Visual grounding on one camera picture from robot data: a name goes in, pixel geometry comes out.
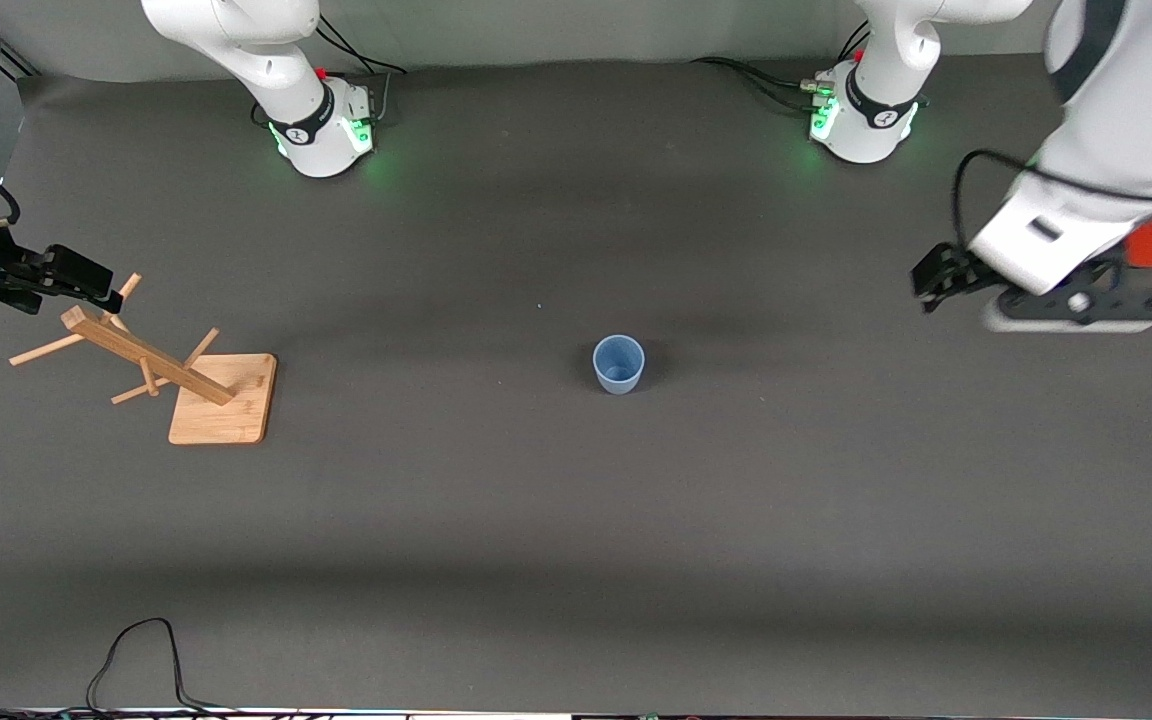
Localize wooden cup rack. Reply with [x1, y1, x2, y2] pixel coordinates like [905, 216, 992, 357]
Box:
[9, 272, 278, 446]

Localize black arm base cables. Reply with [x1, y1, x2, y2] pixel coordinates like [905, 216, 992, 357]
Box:
[691, 20, 872, 116]
[314, 15, 412, 126]

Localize black left arm base cables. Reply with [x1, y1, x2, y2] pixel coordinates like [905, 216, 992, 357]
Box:
[691, 20, 872, 116]

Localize light blue plastic cup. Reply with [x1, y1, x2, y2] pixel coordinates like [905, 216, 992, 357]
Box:
[592, 335, 646, 396]

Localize dark grey table mat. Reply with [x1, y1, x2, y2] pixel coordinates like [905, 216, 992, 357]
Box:
[0, 35, 1152, 716]

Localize thin black loose cable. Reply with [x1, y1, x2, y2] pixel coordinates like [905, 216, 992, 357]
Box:
[0, 618, 267, 720]

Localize black right arm base cables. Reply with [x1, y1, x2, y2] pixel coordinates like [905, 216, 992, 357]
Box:
[314, 15, 412, 126]

